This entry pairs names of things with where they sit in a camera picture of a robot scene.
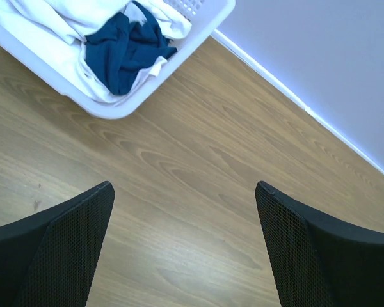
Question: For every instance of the white skirting strip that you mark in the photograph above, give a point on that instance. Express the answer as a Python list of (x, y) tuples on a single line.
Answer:
[(270, 78)]

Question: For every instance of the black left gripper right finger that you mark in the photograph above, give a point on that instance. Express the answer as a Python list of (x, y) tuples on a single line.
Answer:
[(317, 259)]

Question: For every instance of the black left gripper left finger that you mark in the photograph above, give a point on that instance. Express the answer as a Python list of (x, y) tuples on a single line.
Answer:
[(50, 258)]

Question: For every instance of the white t shirt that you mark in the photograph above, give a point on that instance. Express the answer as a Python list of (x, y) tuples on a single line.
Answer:
[(56, 32)]

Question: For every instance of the white plastic laundry basket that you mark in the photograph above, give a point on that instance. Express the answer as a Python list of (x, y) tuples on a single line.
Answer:
[(204, 16)]

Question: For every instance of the dark blue t shirt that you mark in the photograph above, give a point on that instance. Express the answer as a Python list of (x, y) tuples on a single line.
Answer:
[(127, 43)]

